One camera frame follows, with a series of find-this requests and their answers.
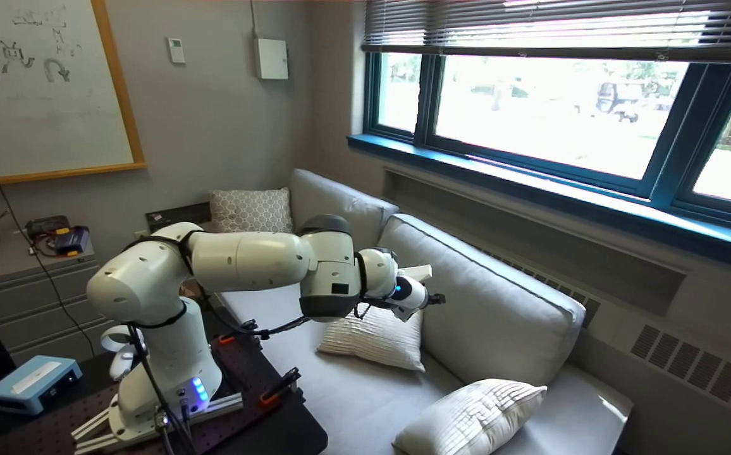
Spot cream striped pillow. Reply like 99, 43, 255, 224
389, 377, 548, 455
316, 262, 434, 374

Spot black orange clamp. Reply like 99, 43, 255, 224
257, 364, 304, 407
210, 317, 261, 348

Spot grey fabric sofa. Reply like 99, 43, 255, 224
203, 165, 636, 455

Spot black robot table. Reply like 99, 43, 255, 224
7, 325, 332, 455

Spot lattice patterned pillow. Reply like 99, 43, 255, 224
208, 185, 296, 237

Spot grey window blinds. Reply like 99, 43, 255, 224
361, 0, 731, 62

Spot blue framed wide window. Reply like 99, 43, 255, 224
346, 44, 731, 256

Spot white VR controller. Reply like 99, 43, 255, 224
95, 322, 144, 382

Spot black orange electronic device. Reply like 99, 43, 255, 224
26, 211, 95, 258

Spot grey drawer cabinet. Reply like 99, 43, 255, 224
0, 224, 122, 365

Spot light blue box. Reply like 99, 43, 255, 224
0, 352, 85, 417

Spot wood framed whiteboard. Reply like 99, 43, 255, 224
0, 0, 148, 192

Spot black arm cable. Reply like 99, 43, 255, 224
122, 224, 400, 455

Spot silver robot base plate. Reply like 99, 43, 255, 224
71, 388, 247, 453

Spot wall radiator vent grille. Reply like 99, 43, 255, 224
626, 317, 731, 427

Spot white wall box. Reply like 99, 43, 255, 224
249, 33, 294, 84

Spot white wall thermostat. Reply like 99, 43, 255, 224
163, 33, 190, 67

